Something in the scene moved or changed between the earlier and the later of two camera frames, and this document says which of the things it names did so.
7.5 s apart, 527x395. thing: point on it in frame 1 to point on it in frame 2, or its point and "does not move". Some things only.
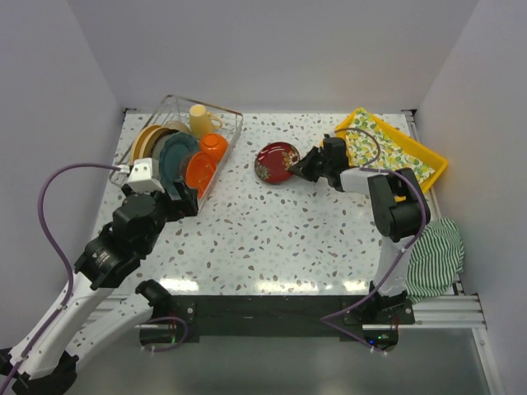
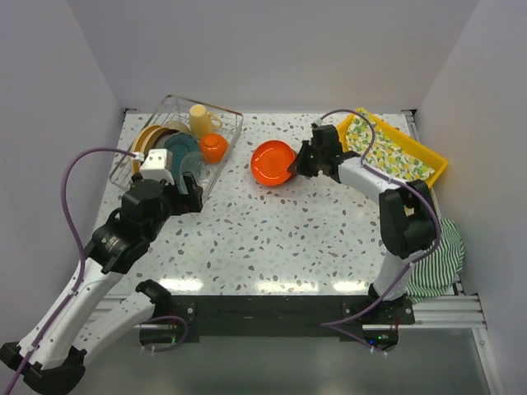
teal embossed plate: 174,150 does not move
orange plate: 200,169 to 269,161
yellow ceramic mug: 202,122 does not move
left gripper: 187,206 does not move
